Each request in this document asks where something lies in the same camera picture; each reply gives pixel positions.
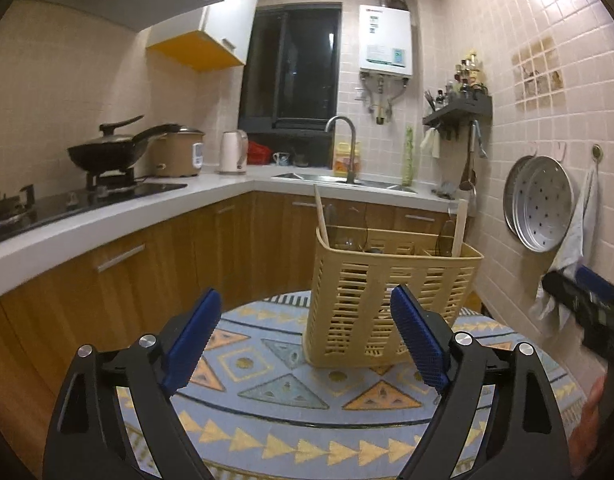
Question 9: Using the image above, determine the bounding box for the pale wooden spatula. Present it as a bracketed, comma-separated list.
[452, 200, 468, 258]

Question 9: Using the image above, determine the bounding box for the light wooden chopstick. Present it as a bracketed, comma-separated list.
[313, 184, 330, 248]

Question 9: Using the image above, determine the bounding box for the white kitchen countertop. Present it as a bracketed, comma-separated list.
[0, 162, 463, 306]

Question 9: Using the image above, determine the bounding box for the dark kitchen window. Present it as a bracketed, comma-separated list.
[238, 2, 342, 134]

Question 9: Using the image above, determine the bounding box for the person's right hand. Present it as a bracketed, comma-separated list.
[568, 376, 606, 478]

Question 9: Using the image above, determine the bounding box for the white hanging towel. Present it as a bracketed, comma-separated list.
[529, 162, 600, 337]

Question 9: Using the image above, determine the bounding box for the beige plastic utensil basket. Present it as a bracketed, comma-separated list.
[302, 229, 484, 368]

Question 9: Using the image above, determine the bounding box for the round metal steamer tray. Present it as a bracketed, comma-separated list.
[503, 155, 574, 254]

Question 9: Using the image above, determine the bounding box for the blue patterned round tablecloth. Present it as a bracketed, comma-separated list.
[115, 289, 588, 480]

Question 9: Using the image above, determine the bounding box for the green bottle brush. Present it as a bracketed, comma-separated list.
[401, 125, 415, 186]

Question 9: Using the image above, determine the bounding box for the chrome sink faucet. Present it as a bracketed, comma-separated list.
[324, 115, 357, 184]

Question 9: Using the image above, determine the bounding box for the yellow dish soap bottle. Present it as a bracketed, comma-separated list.
[333, 141, 361, 177]

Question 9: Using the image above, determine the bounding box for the black gas stove top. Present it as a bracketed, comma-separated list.
[0, 182, 185, 243]

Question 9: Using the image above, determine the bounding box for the brown rice cooker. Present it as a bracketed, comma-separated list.
[148, 128, 205, 178]

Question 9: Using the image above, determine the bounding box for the black frying pan with lid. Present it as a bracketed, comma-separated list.
[67, 115, 183, 176]

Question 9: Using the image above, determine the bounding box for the red container on counter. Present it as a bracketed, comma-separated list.
[247, 141, 273, 166]

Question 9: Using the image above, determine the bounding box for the white gas water heater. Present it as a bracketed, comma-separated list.
[358, 4, 413, 78]

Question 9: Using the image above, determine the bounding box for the black wall spice shelf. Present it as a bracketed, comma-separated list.
[423, 96, 492, 127]

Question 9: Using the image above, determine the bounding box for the white orange wall cabinet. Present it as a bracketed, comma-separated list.
[146, 0, 258, 73]

